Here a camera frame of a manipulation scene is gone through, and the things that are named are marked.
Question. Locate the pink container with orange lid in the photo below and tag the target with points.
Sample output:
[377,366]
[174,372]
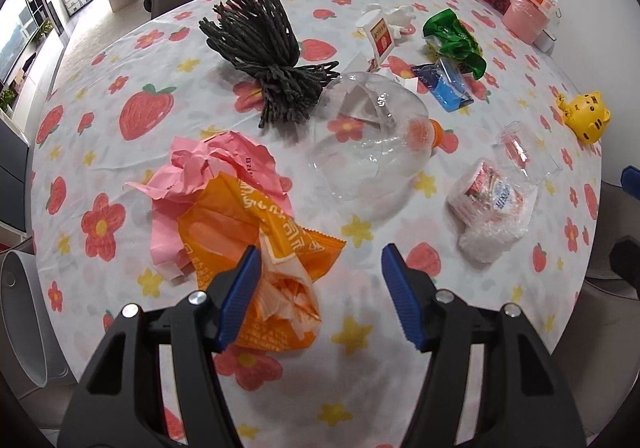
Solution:
[522,16]

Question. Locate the crumpled pink paper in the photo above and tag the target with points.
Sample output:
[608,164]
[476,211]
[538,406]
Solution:
[200,168]

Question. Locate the yellow tiger toy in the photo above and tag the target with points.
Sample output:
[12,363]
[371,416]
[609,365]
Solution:
[585,113]

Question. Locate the crumpled clear plastic wrap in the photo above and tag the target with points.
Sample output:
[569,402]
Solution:
[490,243]

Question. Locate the orange snack wrapper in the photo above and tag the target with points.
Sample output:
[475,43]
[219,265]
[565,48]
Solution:
[235,223]

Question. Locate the strawberry flower printed tablecloth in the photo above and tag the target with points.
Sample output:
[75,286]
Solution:
[380,238]

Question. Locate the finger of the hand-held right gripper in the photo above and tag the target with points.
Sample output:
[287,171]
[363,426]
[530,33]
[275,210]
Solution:
[632,180]
[627,268]

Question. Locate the crumpled clear food wrapper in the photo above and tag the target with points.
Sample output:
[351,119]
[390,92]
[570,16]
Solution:
[490,190]

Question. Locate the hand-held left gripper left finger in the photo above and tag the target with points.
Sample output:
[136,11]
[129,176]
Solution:
[240,300]

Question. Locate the small white device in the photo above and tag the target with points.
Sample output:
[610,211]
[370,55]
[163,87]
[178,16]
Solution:
[545,42]

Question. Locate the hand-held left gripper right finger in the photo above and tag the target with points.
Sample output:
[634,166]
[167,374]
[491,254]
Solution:
[400,300]

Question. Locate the crumpled white tissue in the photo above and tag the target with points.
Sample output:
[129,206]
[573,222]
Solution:
[395,16]

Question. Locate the green yellow snack wrapper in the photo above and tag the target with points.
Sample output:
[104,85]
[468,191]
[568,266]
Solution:
[445,28]

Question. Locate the blue blister pack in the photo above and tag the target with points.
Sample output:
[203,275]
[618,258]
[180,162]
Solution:
[447,88]

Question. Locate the bundle of black sticks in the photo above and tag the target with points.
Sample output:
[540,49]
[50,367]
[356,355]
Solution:
[265,38]

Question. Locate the clear plastic bottle orange cap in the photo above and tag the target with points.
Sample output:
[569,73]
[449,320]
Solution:
[370,148]

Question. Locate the small green potted plant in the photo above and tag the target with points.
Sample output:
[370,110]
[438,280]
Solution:
[46,28]
[7,98]

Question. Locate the white round bin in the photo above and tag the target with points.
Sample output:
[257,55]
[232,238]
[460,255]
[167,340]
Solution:
[30,318]

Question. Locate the white box with red label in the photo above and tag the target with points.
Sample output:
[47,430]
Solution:
[381,36]

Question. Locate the clear plastic cup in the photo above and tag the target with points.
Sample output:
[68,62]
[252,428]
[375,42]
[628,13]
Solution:
[525,153]

